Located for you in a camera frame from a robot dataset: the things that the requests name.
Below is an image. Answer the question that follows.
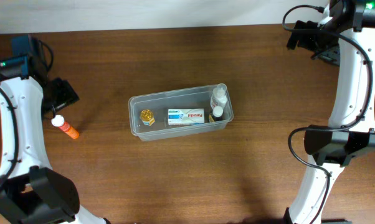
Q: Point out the orange tablet tube white cap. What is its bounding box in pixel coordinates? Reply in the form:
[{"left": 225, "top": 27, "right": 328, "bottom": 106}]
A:
[{"left": 51, "top": 114, "right": 80, "bottom": 139}]

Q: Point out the small gold lid balm jar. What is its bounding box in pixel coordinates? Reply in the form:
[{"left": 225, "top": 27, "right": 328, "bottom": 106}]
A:
[{"left": 140, "top": 110, "right": 155, "bottom": 126}]

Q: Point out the white spray bottle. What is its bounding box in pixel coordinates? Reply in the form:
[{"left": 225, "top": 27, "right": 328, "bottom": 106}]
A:
[{"left": 210, "top": 83, "right": 227, "bottom": 109}]

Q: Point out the dark bottle white cap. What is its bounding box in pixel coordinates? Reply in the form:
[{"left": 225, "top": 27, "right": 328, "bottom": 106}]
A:
[{"left": 209, "top": 106, "right": 224, "bottom": 123}]

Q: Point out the white blue medicine box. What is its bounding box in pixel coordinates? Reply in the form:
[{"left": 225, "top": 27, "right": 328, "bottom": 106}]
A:
[{"left": 168, "top": 108, "right": 205, "bottom": 126}]

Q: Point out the clear plastic container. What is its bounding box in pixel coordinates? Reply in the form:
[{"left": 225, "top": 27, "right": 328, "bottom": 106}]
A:
[{"left": 129, "top": 84, "right": 234, "bottom": 141}]

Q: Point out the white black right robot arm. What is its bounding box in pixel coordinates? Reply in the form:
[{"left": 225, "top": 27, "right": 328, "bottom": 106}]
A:
[{"left": 283, "top": 0, "right": 375, "bottom": 223}]

